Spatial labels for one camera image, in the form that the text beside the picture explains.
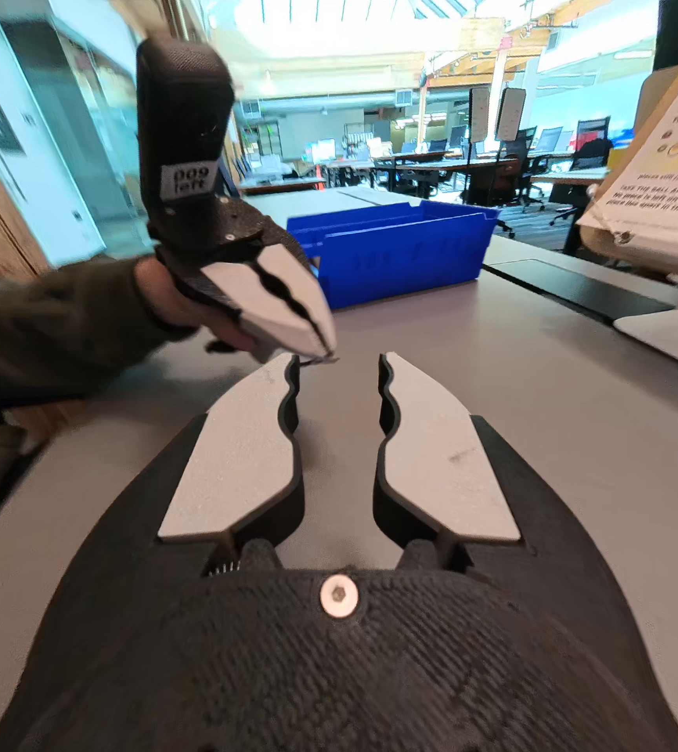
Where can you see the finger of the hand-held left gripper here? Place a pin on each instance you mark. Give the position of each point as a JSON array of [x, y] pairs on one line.
[[251, 299], [295, 282]]

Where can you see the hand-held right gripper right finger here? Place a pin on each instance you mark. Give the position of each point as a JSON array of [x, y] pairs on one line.
[[439, 458]]

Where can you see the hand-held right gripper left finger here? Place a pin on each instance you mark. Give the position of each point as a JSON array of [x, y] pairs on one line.
[[239, 458]]

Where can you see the person's left forearm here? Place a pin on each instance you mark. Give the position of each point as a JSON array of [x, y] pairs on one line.
[[51, 335]]

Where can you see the person's left hand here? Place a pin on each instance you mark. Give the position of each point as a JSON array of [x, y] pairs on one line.
[[168, 299]]

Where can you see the blue plastic bin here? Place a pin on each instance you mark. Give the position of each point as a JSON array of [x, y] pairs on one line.
[[409, 258]]

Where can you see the white board on stand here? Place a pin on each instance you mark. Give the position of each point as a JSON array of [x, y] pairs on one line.
[[511, 113], [480, 114]]

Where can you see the black office chair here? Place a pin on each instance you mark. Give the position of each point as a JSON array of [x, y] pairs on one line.
[[527, 158]]

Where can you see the white stand base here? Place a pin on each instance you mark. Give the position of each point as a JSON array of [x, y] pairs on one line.
[[673, 338]]

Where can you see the wooden clipboard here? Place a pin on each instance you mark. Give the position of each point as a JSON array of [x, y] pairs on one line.
[[621, 255]]

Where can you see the red-backed office chair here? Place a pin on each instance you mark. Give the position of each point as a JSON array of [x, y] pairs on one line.
[[591, 144]]

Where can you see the printed instruction sheet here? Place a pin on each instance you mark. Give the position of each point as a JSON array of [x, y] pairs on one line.
[[668, 176]]

